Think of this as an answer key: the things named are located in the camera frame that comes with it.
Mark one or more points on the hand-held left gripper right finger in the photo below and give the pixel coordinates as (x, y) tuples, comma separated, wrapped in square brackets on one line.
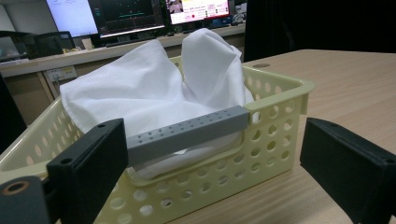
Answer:
[(348, 171)]

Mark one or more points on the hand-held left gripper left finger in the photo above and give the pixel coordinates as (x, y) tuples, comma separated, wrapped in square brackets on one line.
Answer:
[(90, 168)]

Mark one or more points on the white shirt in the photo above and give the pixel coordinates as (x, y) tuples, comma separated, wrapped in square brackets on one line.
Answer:
[(140, 87)]

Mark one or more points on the pale yellow plastic basket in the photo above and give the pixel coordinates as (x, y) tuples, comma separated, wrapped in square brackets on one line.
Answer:
[(186, 137)]

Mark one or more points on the black box-shaped device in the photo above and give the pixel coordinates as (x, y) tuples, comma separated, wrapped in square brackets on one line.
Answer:
[(15, 46), (53, 43)]

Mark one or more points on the black keyboard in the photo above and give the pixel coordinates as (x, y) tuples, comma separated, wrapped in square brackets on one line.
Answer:
[(130, 42)]

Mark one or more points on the monitor with dark screen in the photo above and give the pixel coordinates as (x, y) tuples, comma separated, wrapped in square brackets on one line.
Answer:
[(130, 15)]

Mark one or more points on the monitor with pink white screen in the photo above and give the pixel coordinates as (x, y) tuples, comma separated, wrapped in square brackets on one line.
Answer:
[(199, 11)]

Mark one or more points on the white wall socket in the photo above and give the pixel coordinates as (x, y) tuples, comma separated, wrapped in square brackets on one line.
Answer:
[(62, 73)]

